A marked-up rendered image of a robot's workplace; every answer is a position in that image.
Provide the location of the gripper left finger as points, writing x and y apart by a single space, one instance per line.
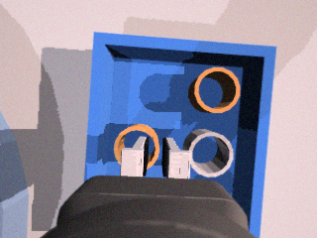
134 161

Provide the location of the blue crate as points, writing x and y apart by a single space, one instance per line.
145 80

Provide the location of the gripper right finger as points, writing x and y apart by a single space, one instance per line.
175 163

